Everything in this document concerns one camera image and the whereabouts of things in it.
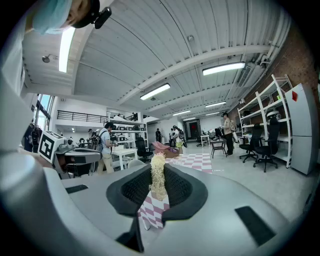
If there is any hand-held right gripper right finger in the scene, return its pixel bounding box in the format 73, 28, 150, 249
149, 163, 290, 256

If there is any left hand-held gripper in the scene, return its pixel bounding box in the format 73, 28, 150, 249
37, 130, 103, 180

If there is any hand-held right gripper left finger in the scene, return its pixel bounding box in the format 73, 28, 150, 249
61, 163, 153, 253

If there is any beige loofah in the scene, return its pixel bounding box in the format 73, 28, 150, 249
149, 152, 168, 201

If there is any grey round chair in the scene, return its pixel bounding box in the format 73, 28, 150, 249
127, 159, 146, 170

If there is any pink white checkered tablecloth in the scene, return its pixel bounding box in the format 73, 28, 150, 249
137, 153, 213, 230

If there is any white table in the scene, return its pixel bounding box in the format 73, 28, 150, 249
111, 148, 139, 171

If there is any brown wooden divided box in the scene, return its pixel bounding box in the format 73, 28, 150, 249
162, 146, 180, 159

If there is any black balcony railing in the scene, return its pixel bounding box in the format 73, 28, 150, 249
56, 109, 108, 123

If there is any black office chair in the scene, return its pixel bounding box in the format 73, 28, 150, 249
238, 123, 265, 163
253, 117, 281, 173
134, 136, 154, 162

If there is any white storage shelf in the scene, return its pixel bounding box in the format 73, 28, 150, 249
109, 119, 149, 151

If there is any pink cloth covered chair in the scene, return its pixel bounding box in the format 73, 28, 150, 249
151, 141, 173, 156

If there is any small dark table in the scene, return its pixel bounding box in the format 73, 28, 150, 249
209, 139, 228, 159

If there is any person's white shirt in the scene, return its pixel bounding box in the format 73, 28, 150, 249
0, 12, 35, 153

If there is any white metal shelf rack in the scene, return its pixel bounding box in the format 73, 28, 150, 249
237, 74, 293, 168

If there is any light grey cabinet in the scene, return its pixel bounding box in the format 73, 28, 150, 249
284, 83, 320, 176

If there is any light blue face mask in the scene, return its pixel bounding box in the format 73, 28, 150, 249
32, 0, 73, 35

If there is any black head camera mount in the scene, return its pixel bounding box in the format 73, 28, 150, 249
72, 0, 113, 30

